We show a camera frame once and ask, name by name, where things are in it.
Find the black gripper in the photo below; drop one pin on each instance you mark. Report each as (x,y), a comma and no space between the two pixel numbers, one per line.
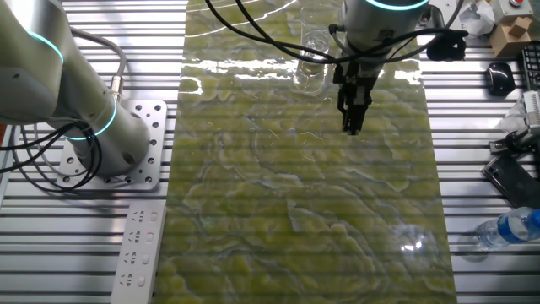
(358,78)

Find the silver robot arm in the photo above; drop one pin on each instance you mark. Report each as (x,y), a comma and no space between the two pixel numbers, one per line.
(42,72)

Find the water bottle with blue label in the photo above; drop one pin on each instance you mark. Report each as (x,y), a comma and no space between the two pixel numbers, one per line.
(506,228)

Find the green marble pattern mat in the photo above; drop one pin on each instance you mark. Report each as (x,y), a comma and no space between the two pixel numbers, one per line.
(274,190)

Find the black computer mouse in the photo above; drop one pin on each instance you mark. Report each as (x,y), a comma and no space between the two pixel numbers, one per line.
(500,79)

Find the crumpled white paper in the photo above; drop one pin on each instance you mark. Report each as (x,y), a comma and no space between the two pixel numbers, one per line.
(476,21)

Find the clear plastic bag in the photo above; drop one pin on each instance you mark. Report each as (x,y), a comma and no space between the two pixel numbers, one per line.
(512,120)

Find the brown cardboard box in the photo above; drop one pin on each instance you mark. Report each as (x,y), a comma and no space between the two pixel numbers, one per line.
(508,42)

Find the grey emergency stop box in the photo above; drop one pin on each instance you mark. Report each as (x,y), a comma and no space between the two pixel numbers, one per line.
(504,10)

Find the black keyboard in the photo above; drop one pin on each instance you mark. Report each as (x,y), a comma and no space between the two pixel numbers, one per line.
(532,67)

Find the white power strip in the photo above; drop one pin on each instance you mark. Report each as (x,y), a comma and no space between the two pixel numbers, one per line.
(137,253)

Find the black flat camera stand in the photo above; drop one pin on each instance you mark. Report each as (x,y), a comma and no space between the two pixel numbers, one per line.
(512,181)

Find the silver ridged camera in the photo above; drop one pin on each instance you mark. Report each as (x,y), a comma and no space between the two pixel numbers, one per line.
(532,110)

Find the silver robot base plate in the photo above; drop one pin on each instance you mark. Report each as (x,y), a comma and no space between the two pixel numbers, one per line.
(152,126)

